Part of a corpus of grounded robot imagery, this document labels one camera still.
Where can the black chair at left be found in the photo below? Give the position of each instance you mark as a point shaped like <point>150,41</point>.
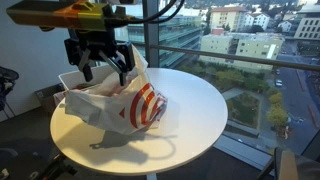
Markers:
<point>8,79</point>

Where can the white red plastic bag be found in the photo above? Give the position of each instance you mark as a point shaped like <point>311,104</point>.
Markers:
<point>122,109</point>

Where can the round white table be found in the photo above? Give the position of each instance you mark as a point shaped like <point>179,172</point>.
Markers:
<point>195,117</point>

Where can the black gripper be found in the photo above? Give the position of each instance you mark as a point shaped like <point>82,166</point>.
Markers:
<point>98,46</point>

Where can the white storage bin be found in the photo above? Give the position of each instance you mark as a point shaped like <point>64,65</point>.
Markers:
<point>72,79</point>

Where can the grey chair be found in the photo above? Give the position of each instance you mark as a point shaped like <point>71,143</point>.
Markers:
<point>288,165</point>

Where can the window mullion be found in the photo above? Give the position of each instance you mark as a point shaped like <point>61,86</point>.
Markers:
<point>151,33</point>

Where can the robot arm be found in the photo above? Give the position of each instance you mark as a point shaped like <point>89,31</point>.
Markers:
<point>93,25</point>

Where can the horizontal window railing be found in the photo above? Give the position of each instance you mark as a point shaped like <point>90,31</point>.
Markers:
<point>294,65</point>

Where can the cardboard box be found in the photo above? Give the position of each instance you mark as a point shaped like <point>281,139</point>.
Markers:
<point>46,99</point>

